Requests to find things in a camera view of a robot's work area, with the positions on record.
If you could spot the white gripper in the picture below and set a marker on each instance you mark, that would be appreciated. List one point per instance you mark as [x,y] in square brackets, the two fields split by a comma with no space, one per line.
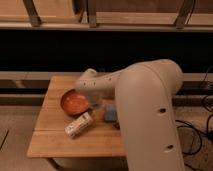
[94,99]

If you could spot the white bottle with label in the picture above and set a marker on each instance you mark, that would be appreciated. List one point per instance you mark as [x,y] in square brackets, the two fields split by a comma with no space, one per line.
[78,125]

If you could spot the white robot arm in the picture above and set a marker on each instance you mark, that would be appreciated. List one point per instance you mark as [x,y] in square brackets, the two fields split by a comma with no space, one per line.
[143,97]

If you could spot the orange ceramic bowl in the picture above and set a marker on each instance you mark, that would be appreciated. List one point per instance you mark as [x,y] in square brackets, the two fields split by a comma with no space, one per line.
[74,103]

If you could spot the blue sponge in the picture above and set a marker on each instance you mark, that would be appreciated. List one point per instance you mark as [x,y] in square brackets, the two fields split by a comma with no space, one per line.
[110,114]

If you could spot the brown sausage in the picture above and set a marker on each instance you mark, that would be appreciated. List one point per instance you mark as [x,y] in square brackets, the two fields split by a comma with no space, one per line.
[117,125]

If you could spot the wooden table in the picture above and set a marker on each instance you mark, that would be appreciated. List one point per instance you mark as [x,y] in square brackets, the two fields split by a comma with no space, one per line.
[49,139]

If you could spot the metal railing frame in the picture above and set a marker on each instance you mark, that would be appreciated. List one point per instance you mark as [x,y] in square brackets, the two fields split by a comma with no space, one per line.
[108,15]

